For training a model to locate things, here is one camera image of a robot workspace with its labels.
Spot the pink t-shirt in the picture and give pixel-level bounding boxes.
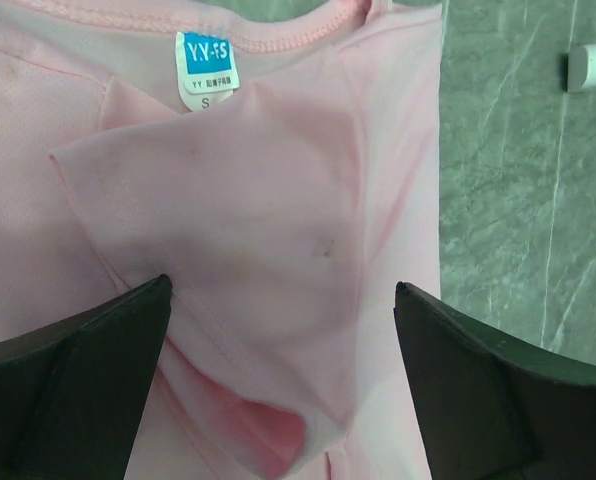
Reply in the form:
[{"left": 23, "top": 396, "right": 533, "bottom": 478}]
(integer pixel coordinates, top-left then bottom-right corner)
[{"left": 0, "top": 1, "right": 443, "bottom": 479}]

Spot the white rack foot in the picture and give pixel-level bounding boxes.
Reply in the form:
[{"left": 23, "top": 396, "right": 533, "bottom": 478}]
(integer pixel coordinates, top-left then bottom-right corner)
[{"left": 567, "top": 44, "right": 596, "bottom": 92}]

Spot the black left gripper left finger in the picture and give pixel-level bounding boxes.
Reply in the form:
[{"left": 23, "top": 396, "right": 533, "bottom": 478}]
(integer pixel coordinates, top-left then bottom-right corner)
[{"left": 0, "top": 275, "right": 172, "bottom": 479}]

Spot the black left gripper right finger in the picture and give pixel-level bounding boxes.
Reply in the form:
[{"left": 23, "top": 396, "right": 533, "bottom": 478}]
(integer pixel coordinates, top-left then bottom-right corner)
[{"left": 394, "top": 283, "right": 596, "bottom": 479}]

